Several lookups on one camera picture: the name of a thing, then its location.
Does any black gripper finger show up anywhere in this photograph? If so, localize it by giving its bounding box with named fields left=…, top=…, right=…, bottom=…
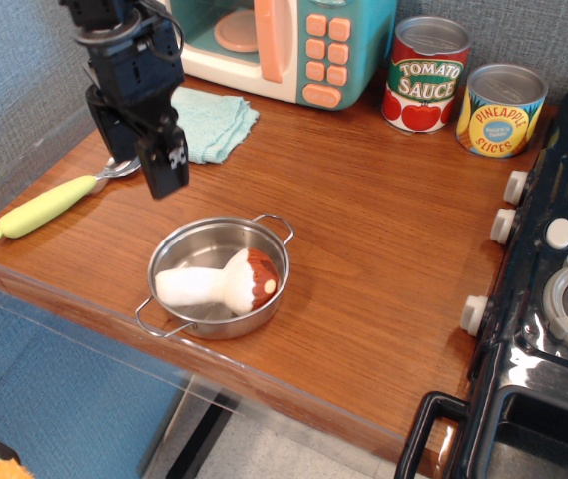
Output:
left=85, top=85, right=137, bottom=163
left=136, top=114, right=189, bottom=200

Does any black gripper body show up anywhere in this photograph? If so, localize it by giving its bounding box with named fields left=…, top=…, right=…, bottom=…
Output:
left=74, top=19, right=184, bottom=125

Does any white brown toy mushroom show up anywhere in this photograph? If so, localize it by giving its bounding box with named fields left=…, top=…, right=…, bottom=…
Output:
left=154, top=247, right=280, bottom=316

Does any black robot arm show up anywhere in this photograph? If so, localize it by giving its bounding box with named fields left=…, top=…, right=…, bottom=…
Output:
left=63, top=1, right=189, bottom=199

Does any light blue folded rag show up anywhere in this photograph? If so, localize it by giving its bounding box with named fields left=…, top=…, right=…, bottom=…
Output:
left=171, top=87, right=260, bottom=164

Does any small steel pot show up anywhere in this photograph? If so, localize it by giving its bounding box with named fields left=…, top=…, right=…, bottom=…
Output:
left=135, top=214, right=294, bottom=340

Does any teal toy microwave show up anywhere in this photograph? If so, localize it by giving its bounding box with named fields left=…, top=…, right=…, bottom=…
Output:
left=166, top=0, right=397, bottom=111

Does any tomato sauce can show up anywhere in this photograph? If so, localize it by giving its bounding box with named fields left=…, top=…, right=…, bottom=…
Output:
left=382, top=16, right=471, bottom=133

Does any pineapple slices can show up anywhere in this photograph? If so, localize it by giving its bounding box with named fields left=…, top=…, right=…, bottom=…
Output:
left=456, top=64, right=548, bottom=159

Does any orange object at corner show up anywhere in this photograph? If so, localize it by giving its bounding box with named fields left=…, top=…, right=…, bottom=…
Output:
left=0, top=459, right=34, bottom=479

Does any black toy stove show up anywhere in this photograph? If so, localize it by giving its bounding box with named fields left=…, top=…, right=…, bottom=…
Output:
left=395, top=93, right=568, bottom=478

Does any spoon with green handle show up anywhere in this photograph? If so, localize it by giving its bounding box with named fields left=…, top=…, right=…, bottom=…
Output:
left=0, top=158, right=141, bottom=239

